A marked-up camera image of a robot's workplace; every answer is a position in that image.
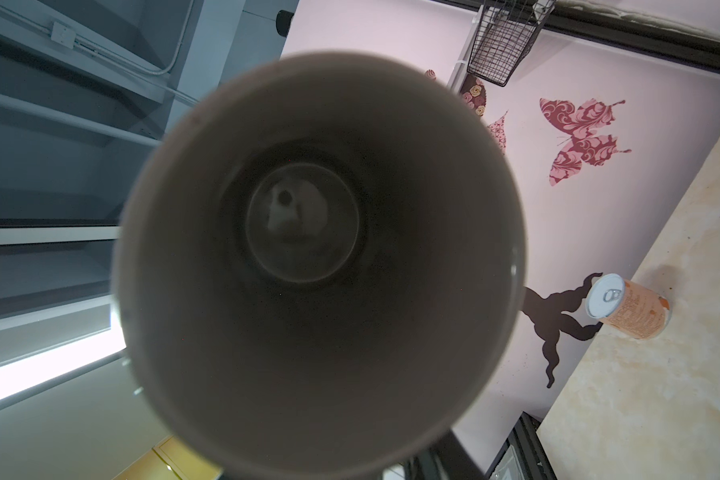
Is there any black base frame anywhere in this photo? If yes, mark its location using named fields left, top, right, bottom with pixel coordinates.
left=382, top=412, right=557, bottom=480

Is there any orange tin can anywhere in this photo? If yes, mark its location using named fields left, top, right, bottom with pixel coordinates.
left=584, top=273, right=671, bottom=340

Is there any grey mug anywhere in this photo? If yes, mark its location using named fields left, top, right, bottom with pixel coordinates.
left=112, top=52, right=526, bottom=479

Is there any black wire basket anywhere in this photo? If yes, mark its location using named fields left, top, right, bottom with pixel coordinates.
left=467, top=0, right=556, bottom=87

